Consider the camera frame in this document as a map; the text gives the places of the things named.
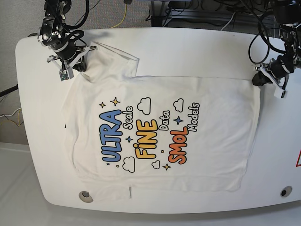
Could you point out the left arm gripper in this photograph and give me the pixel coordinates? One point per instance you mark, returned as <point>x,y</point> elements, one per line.
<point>276,72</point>

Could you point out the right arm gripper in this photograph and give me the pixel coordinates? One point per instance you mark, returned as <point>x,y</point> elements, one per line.
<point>71,57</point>

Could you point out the white printed T-shirt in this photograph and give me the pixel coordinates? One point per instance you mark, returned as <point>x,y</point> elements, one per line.
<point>125,131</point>

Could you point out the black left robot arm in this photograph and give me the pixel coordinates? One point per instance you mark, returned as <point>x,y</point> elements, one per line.
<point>287,14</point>

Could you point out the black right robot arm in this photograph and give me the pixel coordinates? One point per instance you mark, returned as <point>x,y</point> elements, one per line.
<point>66,41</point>

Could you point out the red triangle sticker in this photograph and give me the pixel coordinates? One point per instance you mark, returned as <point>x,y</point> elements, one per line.
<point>298,163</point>

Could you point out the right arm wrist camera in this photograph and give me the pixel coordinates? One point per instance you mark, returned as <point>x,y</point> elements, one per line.
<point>66,74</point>

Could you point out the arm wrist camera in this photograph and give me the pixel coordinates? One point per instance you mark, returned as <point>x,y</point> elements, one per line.
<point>279,92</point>
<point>66,74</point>

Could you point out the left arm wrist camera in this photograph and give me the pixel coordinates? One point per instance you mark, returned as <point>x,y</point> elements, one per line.
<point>279,92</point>

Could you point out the black aluminium frame stand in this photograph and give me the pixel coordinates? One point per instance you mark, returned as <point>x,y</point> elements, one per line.
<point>217,13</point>

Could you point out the right table cable grommet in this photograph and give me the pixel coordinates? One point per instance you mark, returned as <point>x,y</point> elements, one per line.
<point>286,191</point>

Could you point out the table cable grommet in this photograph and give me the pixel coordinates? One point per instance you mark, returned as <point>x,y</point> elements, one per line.
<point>286,191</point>
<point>84,196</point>

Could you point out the left table cable grommet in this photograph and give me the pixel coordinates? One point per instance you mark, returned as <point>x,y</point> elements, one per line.
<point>84,196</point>

